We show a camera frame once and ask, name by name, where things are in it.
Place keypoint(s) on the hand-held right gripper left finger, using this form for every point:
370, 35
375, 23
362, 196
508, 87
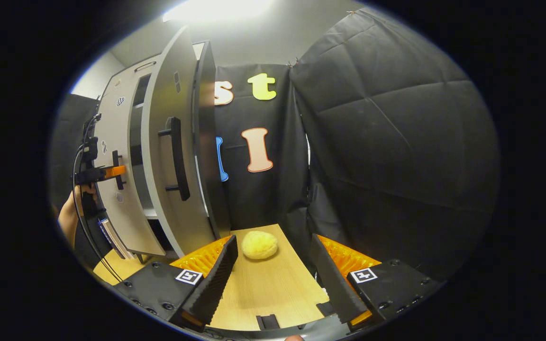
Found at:
216, 284

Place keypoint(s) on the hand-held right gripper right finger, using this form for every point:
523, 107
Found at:
334, 289

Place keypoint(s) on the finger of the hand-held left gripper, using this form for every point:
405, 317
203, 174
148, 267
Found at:
114, 172

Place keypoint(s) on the grey shoe cabinet door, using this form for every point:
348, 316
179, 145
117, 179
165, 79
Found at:
112, 213
159, 94

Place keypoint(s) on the grey double-door shoe cabinet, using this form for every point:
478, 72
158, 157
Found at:
211, 142

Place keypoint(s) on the yellow round sponge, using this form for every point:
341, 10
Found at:
259, 245

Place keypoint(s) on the black backdrop cloth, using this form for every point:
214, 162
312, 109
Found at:
396, 142

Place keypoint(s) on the long ceiling light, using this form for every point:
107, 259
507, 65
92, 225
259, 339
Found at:
216, 9

